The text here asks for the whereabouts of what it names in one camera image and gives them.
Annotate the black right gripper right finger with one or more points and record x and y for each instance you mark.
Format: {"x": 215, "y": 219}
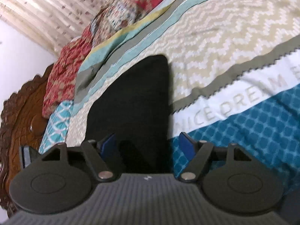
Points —
{"x": 229, "y": 177}

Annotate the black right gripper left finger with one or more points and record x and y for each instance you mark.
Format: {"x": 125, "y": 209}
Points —
{"x": 63, "y": 177}

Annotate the black pants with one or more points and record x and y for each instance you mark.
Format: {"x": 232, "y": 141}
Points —
{"x": 130, "y": 119}

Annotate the carved wooden headboard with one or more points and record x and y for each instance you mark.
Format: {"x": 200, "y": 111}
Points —
{"x": 21, "y": 124}

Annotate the teal lattice pillow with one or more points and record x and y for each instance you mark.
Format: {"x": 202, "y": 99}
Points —
{"x": 57, "y": 127}

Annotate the chevron patterned bedspread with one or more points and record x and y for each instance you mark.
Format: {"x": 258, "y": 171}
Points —
{"x": 234, "y": 78}

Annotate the floral curtain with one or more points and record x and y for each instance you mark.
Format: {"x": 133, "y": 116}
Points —
{"x": 50, "y": 23}

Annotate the red floral pillow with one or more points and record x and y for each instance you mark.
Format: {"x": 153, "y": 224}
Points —
{"x": 111, "y": 18}

